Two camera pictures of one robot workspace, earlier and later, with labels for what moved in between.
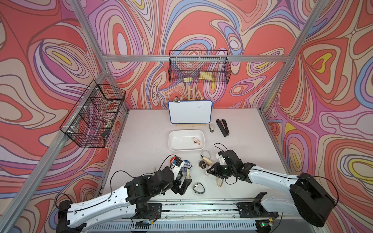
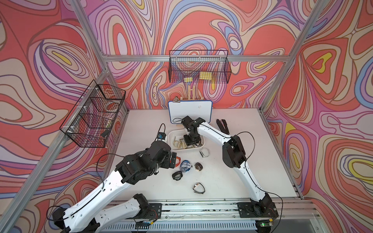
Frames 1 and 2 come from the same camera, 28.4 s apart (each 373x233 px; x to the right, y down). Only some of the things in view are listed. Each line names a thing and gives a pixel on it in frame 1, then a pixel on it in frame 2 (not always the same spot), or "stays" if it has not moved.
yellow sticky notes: (205, 75) stays
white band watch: (205, 153) stays
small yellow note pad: (188, 79) stays
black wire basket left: (92, 115) stays
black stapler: (223, 127) stays
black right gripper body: (223, 171) → (192, 138)
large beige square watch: (220, 181) → (181, 144)
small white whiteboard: (190, 112) stays
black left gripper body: (170, 185) → (166, 162)
